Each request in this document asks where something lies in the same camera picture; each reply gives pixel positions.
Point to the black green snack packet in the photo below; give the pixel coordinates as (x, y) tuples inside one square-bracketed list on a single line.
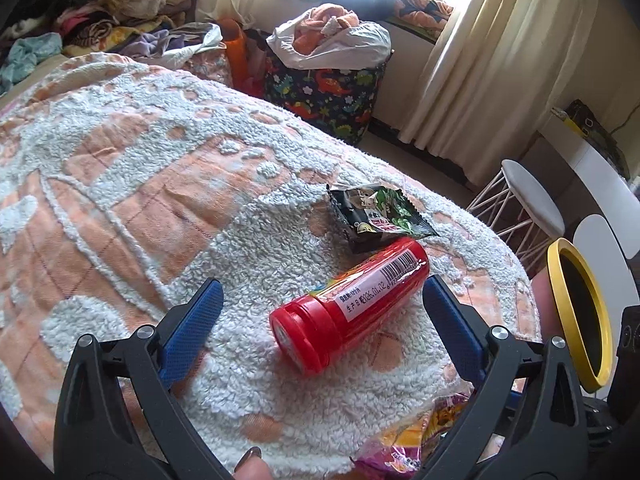
[(380, 215)]

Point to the clothes on windowsill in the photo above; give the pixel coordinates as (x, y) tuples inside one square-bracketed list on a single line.
[(420, 10)]

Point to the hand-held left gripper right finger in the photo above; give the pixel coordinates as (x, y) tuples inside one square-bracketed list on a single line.
[(450, 320)]

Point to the orange cloth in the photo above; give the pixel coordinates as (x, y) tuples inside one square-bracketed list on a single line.
[(320, 20)]

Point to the purple yellow snack wrapper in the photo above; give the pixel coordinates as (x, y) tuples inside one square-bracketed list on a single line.
[(400, 455)]

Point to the dinosaur print fabric hamper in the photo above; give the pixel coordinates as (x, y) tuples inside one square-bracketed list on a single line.
[(330, 90)]

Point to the red plastic bottle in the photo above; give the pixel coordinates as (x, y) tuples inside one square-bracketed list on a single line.
[(350, 310)]

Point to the black bin with yellow rim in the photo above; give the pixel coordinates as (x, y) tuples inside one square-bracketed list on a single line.
[(580, 310)]

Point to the white round seat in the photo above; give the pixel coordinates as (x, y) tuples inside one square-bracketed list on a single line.
[(600, 240)]

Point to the white table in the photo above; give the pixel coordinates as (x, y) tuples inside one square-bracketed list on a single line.
[(595, 165)]

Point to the light blue cloth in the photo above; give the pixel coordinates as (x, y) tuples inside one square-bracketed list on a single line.
[(30, 55)]

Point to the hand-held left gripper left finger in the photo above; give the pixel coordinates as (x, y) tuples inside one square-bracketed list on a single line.
[(195, 330)]

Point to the orange plastic container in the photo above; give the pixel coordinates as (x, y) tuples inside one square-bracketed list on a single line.
[(235, 50)]

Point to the pile of mixed clothes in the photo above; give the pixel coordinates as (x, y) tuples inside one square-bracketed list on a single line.
[(125, 5)]

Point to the black bag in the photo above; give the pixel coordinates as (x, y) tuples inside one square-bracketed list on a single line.
[(595, 127)]

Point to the peach white tufted blanket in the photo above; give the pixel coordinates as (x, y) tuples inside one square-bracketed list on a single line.
[(125, 185)]

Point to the person's left hand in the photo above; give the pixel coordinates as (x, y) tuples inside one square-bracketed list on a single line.
[(252, 470)]

